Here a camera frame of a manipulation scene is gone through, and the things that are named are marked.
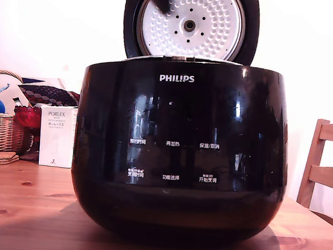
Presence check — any black rice cooker lid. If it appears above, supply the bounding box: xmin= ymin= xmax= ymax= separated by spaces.
xmin=120 ymin=0 xmax=262 ymax=70

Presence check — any dark patterned cloth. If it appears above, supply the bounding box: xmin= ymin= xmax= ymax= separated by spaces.
xmin=17 ymin=83 xmax=81 ymax=110

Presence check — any white Porlex box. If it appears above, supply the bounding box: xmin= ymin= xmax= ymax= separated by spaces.
xmin=36 ymin=104 xmax=79 ymax=170

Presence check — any black Philips rice cooker body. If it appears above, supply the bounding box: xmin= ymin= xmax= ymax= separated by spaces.
xmin=66 ymin=53 xmax=295 ymax=250

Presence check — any dark metal pot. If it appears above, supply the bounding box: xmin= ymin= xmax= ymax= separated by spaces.
xmin=122 ymin=51 xmax=243 ymax=69

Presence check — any wooden chair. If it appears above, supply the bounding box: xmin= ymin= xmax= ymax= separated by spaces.
xmin=294 ymin=117 xmax=333 ymax=229

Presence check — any woven wicker basket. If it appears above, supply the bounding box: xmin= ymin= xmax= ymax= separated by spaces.
xmin=0 ymin=69 xmax=30 ymax=156

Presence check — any white bag with blue print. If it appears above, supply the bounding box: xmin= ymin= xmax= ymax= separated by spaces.
xmin=0 ymin=74 xmax=31 ymax=108

